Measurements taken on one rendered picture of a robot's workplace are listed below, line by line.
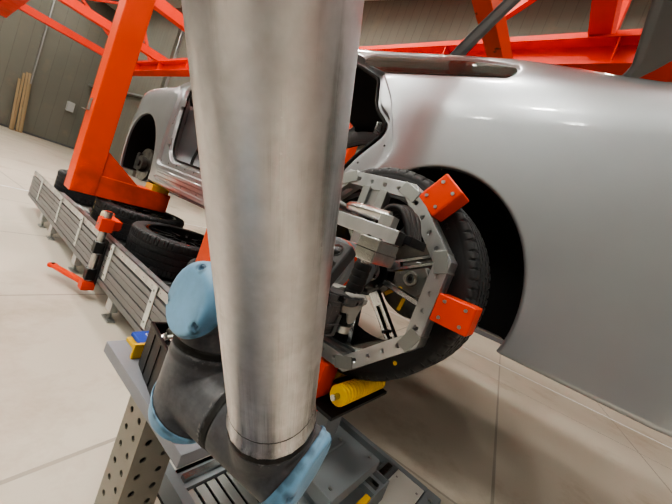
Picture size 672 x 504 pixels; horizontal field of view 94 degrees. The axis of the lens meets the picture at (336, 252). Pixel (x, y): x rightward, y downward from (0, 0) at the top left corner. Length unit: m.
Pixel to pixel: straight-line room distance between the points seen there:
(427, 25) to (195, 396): 8.81
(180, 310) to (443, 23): 8.66
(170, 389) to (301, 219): 0.32
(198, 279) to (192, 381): 0.12
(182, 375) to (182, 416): 0.04
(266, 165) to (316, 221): 0.04
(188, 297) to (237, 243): 0.22
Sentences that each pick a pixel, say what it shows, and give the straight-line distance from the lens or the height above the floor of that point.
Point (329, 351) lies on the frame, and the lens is 0.94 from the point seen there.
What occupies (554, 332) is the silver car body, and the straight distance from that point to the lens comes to 1.19.
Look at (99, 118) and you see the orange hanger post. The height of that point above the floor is 1.07.
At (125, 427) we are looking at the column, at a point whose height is 0.30.
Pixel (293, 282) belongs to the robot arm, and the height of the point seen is 0.90.
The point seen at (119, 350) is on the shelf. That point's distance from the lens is 1.02.
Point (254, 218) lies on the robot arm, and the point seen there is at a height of 0.93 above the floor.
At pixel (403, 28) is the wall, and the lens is 9.15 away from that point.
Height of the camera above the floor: 0.94
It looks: 4 degrees down
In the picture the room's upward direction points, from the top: 21 degrees clockwise
